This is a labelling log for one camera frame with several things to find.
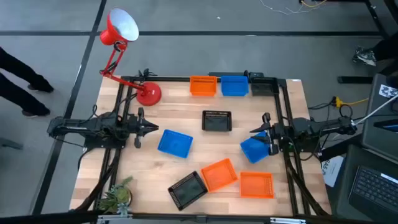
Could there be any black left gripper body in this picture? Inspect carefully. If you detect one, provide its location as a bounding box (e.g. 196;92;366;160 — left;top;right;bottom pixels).
126;107;147;149

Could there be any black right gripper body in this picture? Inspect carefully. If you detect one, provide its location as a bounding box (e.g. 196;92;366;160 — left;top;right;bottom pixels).
262;112;281;156

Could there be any blue plastic basket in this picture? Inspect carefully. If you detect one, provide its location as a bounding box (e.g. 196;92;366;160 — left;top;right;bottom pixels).
239;130;271;164
157;129;194;159
221;75;249;97

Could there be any black plastic basket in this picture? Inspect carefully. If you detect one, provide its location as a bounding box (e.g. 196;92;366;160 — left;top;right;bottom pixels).
201;110;233;132
167;170;208;212
250;77;280;96

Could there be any orange plastic basket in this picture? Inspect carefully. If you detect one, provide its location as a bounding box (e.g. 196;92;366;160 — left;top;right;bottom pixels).
239;170;275;199
200;157;239;193
190;75;218;96

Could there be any red desk lamp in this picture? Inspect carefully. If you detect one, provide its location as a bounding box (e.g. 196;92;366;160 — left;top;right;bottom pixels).
99;7;162;107

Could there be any black bar-shaped device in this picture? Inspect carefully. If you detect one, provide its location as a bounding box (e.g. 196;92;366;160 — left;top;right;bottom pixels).
208;72;265;79

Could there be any white paper sheet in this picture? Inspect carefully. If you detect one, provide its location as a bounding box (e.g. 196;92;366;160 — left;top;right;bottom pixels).
321;155;345;188

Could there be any small green potted plant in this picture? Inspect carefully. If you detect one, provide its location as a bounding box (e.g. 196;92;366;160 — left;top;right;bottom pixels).
98;175;134;215

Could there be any black cart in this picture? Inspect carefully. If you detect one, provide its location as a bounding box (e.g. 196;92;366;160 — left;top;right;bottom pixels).
335;144;398;223

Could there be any white rod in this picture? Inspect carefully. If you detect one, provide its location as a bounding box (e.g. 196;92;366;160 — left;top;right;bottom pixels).
354;94;398;126

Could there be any black laptop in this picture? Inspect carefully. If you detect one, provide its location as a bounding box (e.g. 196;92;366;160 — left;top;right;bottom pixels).
348;164;398;215

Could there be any black white marker sticker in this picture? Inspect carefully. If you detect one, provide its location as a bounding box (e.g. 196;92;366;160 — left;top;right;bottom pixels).
378;84;398;99

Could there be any grey chair base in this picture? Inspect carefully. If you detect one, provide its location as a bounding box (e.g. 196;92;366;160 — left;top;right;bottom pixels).
0;137;24;151

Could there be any black crossbar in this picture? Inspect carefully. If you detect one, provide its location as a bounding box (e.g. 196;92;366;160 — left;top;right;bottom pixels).
0;210;398;224

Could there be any black table leg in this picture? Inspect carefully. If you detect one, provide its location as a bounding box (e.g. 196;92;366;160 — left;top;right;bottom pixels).
362;0;393;40

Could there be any black metal table frame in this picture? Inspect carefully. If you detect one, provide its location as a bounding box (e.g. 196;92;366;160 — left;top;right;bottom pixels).
83;75;330;218

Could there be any small black clamp mount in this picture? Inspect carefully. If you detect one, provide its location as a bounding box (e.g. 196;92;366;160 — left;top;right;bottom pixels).
137;68;158;79

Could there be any black cable bundle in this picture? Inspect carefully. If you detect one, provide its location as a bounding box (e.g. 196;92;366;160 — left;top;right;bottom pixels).
285;155;328;216
74;148;123;213

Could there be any yellow extension cord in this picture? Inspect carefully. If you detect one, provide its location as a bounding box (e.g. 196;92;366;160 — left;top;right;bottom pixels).
330;96;369;108

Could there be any silver metal bracket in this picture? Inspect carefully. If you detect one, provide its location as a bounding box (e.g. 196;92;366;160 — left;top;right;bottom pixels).
269;217;307;224
96;214;135;224

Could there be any white floor cable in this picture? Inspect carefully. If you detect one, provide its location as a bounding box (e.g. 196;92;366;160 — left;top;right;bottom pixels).
259;0;312;16

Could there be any yellow floor cable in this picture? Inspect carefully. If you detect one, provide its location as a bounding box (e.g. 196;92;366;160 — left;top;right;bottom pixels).
300;0;328;8

